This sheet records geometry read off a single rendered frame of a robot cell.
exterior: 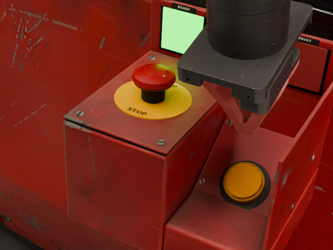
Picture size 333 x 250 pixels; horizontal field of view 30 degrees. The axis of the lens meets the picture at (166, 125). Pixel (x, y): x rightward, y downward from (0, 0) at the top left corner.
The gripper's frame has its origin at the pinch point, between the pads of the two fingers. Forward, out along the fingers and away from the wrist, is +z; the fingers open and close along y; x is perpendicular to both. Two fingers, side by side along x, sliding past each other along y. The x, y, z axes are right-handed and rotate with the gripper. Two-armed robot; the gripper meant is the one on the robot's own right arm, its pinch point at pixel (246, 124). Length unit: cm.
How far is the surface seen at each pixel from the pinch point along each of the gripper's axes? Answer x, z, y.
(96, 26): 32.8, 15.8, 23.7
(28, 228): 55, 70, 16
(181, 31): 11.5, 1.4, 10.6
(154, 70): 9.9, -0.4, 2.6
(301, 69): -1.2, 2.0, 10.4
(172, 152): 4.9, 1.7, -3.8
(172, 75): 8.4, 0.0, 3.1
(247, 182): -0.1, 7.8, 0.3
